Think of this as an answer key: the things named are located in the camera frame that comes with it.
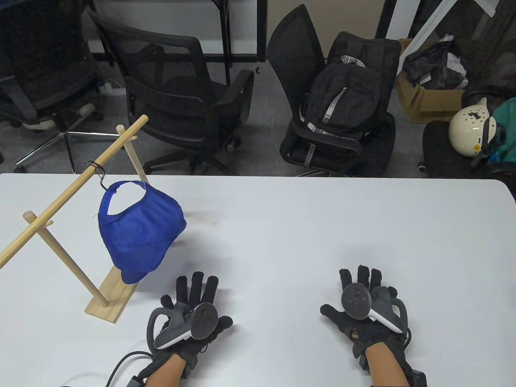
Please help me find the person's left forearm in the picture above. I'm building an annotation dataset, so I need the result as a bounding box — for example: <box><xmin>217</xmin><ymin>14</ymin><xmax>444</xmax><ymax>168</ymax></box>
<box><xmin>145</xmin><ymin>355</ymin><xmax>188</xmax><ymax>387</ymax></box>

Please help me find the black chair with chrome base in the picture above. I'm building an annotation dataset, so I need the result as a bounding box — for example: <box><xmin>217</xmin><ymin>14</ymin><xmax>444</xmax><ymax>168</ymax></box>
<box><xmin>0</xmin><ymin>0</ymin><xmax>107</xmax><ymax>174</ymax></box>

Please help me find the grey handheld controller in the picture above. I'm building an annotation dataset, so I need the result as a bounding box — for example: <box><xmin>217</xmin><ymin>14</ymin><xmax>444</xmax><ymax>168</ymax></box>
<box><xmin>146</xmin><ymin>302</ymin><xmax>219</xmax><ymax>350</ymax></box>
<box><xmin>341</xmin><ymin>283</ymin><xmax>408</xmax><ymax>334</ymax></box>

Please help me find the teal bag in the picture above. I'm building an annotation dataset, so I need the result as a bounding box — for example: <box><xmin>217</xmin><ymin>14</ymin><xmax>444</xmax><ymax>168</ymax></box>
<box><xmin>486</xmin><ymin>97</ymin><xmax>516</xmax><ymax>164</ymax></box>

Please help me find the white leaning board strip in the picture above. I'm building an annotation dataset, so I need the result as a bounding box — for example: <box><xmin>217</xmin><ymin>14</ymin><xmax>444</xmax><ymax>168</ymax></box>
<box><xmin>401</xmin><ymin>0</ymin><xmax>497</xmax><ymax>75</ymax></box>

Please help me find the person's left hand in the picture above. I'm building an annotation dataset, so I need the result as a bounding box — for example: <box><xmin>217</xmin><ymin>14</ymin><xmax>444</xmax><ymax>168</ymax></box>
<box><xmin>160</xmin><ymin>271</ymin><xmax>233</xmax><ymax>379</ymax></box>

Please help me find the black glove cable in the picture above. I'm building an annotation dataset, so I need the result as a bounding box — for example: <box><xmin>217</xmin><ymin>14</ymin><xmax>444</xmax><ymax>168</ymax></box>
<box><xmin>106</xmin><ymin>352</ymin><xmax>154</xmax><ymax>387</ymax></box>

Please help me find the black padded chair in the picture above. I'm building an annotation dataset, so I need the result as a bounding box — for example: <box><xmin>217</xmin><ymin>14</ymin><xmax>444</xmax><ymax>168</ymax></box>
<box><xmin>417</xmin><ymin>121</ymin><xmax>516</xmax><ymax>180</ymax></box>

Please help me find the white power strip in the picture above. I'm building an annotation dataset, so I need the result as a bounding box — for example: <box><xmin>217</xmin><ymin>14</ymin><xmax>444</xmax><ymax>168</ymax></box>
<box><xmin>99</xmin><ymin>79</ymin><xmax>126</xmax><ymax>96</ymax></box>

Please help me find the black mesh office chair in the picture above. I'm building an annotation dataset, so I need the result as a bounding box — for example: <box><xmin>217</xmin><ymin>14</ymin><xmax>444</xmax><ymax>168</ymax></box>
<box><xmin>87</xmin><ymin>9</ymin><xmax>255</xmax><ymax>175</ymax></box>
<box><xmin>266</xmin><ymin>4</ymin><xmax>397</xmax><ymax>178</ymax></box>

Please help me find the person's right hand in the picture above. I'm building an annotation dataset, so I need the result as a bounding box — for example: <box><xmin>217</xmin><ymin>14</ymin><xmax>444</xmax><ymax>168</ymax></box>
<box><xmin>320</xmin><ymin>265</ymin><xmax>408</xmax><ymax>360</ymax></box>

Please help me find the cardboard box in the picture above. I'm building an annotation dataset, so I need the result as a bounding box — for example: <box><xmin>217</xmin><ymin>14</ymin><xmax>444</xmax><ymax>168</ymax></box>
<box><xmin>397</xmin><ymin>38</ymin><xmax>466</xmax><ymax>123</ymax></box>

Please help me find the black metal s-hook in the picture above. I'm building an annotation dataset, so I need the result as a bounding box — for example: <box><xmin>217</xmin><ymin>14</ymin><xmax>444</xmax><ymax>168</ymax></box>
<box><xmin>88</xmin><ymin>161</ymin><xmax>109</xmax><ymax>190</ymax></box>

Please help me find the person's right forearm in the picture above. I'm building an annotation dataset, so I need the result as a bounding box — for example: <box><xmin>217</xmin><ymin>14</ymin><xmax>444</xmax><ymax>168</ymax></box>
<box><xmin>365</xmin><ymin>343</ymin><xmax>412</xmax><ymax>387</ymax></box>

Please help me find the blue baseball cap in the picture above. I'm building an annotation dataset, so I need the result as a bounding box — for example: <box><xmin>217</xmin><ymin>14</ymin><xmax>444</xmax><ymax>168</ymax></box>
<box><xmin>98</xmin><ymin>180</ymin><xmax>187</xmax><ymax>284</ymax></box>

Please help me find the black plastic bag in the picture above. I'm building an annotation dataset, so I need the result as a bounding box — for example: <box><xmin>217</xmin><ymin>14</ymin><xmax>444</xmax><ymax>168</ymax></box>
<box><xmin>403</xmin><ymin>34</ymin><xmax>470</xmax><ymax>90</ymax></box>

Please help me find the cream white helmet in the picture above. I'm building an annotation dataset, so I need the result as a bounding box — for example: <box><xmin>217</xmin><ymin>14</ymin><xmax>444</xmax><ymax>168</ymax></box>
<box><xmin>449</xmin><ymin>97</ymin><xmax>497</xmax><ymax>157</ymax></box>

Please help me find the black backpack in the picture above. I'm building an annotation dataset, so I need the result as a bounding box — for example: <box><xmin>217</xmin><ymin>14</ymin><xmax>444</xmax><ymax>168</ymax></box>
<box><xmin>300</xmin><ymin>31</ymin><xmax>402</xmax><ymax>141</ymax></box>

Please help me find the wooden hanging rack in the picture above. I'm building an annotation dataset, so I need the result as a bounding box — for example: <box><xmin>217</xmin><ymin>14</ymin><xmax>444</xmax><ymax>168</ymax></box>
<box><xmin>0</xmin><ymin>114</ymin><xmax>150</xmax><ymax>324</ymax></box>

